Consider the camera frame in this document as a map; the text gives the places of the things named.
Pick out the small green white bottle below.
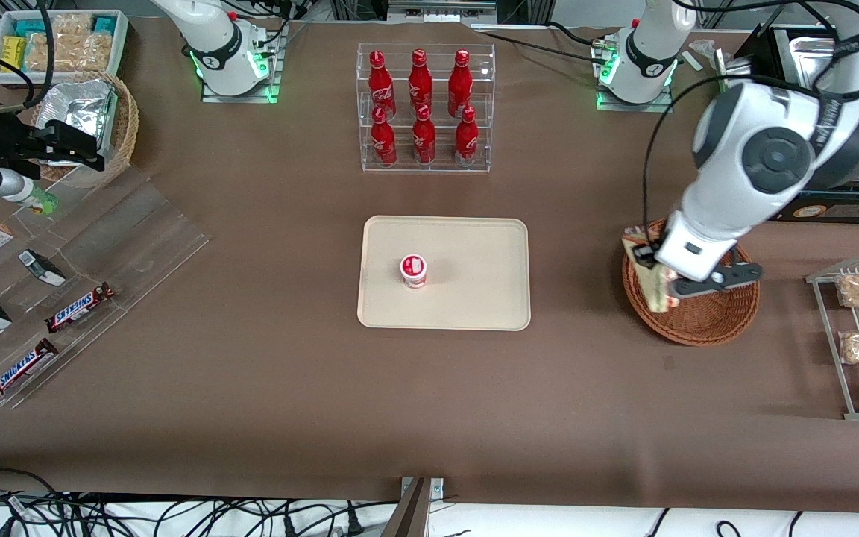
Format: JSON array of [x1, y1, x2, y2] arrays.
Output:
[[23, 186, 59, 216]]

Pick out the clear acrylic bottle rack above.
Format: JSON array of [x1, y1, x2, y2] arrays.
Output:
[[357, 43, 496, 174]]

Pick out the red white yogurt cup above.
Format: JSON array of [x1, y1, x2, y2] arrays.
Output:
[[400, 254, 429, 289]]

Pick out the yellow snack box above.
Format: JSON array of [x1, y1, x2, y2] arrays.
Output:
[[1, 36, 28, 74]]

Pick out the small metal bracket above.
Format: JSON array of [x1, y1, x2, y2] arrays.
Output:
[[401, 477, 445, 499]]

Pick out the crumpled clear plastic wrapper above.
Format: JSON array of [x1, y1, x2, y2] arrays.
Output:
[[687, 39, 721, 72]]

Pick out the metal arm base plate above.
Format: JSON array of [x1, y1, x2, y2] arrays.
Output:
[[201, 22, 281, 104], [595, 34, 675, 113]]

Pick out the silver foil bag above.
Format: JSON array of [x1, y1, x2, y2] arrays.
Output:
[[40, 78, 119, 161]]

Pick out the triangle sandwich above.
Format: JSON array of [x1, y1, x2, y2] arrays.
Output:
[[621, 227, 680, 314]]

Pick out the black base cable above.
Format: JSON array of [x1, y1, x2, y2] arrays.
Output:
[[474, 21, 609, 64]]

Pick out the bagged beige crackers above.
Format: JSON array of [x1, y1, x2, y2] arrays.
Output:
[[49, 13, 95, 35], [27, 31, 113, 73]]

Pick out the light tan wicker basket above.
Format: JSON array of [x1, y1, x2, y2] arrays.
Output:
[[29, 71, 139, 189]]

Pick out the cream plastic tray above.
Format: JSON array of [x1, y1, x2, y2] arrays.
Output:
[[356, 216, 532, 332]]

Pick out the clear acrylic stepped display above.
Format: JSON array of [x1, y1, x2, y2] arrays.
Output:
[[0, 166, 210, 409]]

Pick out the snickers chocolate bar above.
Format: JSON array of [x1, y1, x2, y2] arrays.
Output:
[[44, 282, 116, 334], [0, 338, 60, 403]]

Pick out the brown round wicker basket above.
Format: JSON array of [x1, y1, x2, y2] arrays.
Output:
[[622, 216, 761, 347]]

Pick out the white plastic bin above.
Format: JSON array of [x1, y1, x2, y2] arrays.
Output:
[[0, 9, 130, 84]]

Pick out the brown table cover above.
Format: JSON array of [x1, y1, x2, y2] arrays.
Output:
[[0, 16, 859, 515]]

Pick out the steel warmer tray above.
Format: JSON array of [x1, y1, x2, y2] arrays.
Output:
[[787, 36, 839, 77]]

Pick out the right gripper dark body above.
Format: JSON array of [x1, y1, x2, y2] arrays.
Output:
[[0, 110, 40, 167]]

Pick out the red cola bottle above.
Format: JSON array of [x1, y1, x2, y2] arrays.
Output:
[[447, 49, 473, 117], [412, 104, 437, 165], [370, 106, 398, 166], [454, 106, 479, 166], [368, 50, 397, 120], [408, 48, 434, 113]]

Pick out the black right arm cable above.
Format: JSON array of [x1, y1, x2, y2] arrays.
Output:
[[0, 0, 55, 109]]

